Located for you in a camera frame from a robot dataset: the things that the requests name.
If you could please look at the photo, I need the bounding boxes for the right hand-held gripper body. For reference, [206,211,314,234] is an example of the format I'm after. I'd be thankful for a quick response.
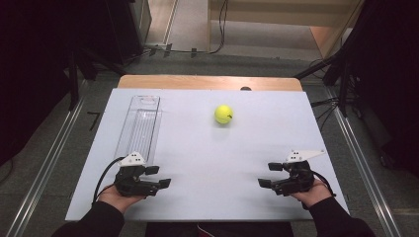
[270,149,326,198]

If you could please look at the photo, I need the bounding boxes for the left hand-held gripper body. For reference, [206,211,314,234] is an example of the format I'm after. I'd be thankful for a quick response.
[114,151,162,198]

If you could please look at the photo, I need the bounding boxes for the clear plastic tray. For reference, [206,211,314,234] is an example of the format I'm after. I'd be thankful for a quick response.
[114,95,163,166]

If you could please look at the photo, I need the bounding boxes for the yellow tennis ball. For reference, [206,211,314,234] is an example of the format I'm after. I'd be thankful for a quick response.
[213,104,234,125]

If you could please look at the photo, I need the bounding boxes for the person's right hand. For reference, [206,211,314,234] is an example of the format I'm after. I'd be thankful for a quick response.
[290,179,333,209]

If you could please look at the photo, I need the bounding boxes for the person's left hand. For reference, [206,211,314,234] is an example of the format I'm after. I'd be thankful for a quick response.
[98,184,146,215]

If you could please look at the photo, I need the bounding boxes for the white table board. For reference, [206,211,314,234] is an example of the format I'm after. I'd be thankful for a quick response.
[64,88,350,222]

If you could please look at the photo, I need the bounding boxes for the black metal stand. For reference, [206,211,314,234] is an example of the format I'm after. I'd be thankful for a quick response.
[65,48,126,112]
[294,48,362,118]

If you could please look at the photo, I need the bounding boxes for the dark cabinet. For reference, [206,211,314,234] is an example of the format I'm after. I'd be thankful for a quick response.
[105,0,152,63]

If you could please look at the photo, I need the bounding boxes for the light wooden shelf unit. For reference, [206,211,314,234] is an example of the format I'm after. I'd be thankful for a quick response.
[207,0,364,58]

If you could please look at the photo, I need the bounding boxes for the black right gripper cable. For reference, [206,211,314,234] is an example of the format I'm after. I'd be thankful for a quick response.
[310,170,337,198]

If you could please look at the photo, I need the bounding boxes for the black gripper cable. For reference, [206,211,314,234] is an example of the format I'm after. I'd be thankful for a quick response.
[310,170,337,198]
[92,156,126,206]

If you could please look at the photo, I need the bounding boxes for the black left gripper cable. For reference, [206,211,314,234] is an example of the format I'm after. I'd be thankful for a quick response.
[92,156,126,206]

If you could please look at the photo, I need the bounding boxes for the metal floor rail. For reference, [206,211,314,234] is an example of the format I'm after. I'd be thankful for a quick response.
[324,87,403,237]
[6,98,85,237]

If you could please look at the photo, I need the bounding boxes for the black floor cables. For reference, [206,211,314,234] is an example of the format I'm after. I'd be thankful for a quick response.
[310,98,340,130]

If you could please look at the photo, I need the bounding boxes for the black hanging cable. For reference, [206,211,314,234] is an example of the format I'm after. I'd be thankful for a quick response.
[210,0,230,55]

